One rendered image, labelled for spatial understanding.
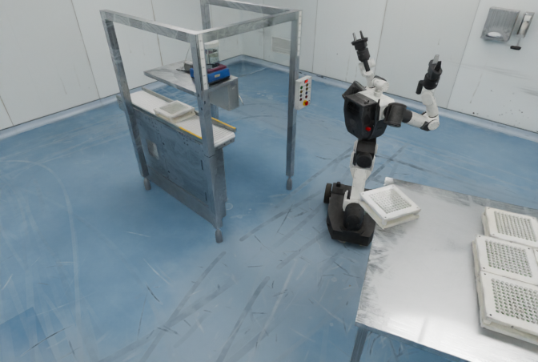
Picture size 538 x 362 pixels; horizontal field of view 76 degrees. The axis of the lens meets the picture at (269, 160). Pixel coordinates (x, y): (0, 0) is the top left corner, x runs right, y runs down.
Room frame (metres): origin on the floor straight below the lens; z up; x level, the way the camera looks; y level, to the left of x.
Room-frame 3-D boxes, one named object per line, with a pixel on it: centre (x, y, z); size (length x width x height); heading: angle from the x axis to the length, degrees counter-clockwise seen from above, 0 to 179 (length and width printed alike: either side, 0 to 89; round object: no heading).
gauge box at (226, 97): (2.41, 0.34, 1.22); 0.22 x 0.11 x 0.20; 49
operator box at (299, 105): (2.82, -0.29, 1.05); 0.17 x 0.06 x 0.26; 139
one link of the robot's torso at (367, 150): (2.21, -0.73, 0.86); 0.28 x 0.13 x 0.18; 163
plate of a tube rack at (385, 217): (1.51, -0.69, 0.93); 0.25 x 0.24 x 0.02; 111
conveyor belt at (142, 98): (2.70, 0.86, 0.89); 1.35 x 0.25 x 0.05; 49
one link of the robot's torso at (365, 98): (2.25, -0.71, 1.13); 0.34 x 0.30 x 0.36; 28
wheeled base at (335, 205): (2.31, -0.76, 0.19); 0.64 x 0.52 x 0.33; 163
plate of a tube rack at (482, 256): (1.09, -1.12, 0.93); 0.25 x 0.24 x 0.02; 158
